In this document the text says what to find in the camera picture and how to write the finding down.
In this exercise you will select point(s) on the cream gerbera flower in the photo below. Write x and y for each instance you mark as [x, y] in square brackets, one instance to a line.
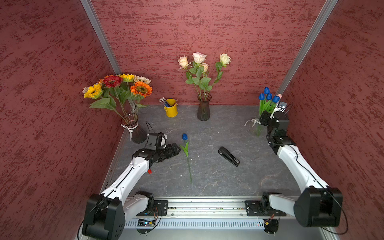
[142, 79]

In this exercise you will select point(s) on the cream rose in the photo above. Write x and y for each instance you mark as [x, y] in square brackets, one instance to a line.
[225, 60]
[205, 80]

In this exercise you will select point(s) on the pens in cup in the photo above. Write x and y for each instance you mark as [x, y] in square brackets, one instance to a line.
[164, 102]

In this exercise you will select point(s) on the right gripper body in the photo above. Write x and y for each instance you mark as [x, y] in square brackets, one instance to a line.
[265, 120]

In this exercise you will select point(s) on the clear glass vase with ribbon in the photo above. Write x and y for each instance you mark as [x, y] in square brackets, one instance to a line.
[255, 127]

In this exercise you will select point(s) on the yellow pen cup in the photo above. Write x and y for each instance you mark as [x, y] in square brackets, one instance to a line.
[172, 110]

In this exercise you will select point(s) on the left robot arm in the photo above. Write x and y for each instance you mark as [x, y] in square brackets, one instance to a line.
[107, 213]

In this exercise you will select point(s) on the left dark glass vase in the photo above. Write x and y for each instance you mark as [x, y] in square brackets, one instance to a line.
[131, 123]

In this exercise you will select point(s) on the white rose top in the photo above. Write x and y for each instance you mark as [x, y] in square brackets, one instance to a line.
[199, 58]

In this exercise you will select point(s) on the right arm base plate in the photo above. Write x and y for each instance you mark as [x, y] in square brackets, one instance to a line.
[255, 208]

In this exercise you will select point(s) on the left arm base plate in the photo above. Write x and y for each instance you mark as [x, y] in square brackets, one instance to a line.
[159, 208]

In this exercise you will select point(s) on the white rose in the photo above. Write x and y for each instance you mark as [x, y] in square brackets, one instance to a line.
[199, 58]
[191, 69]

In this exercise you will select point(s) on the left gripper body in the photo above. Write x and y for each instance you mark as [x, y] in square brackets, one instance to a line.
[165, 152]

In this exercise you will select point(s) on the black stapler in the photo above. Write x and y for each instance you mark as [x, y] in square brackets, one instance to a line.
[228, 156]

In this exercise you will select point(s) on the middle dark ribbed vase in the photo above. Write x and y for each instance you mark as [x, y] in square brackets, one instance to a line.
[204, 113]

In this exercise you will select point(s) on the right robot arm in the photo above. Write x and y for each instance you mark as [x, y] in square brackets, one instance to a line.
[318, 205]

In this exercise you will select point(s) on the red gerbera flower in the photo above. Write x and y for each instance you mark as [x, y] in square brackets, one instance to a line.
[112, 86]

